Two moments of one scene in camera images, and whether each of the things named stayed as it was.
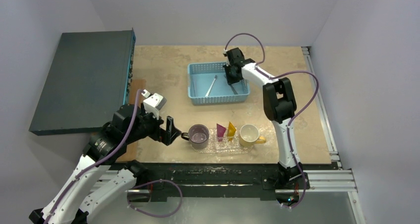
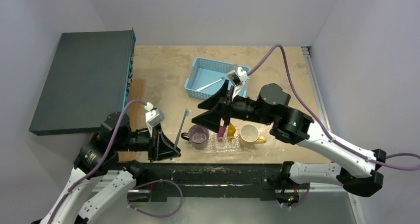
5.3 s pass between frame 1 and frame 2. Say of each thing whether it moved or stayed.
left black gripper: moved
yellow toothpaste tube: stayed
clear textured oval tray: stayed
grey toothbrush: moved
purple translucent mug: stayed
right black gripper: moved
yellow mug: stayed
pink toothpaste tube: stayed
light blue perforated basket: stayed
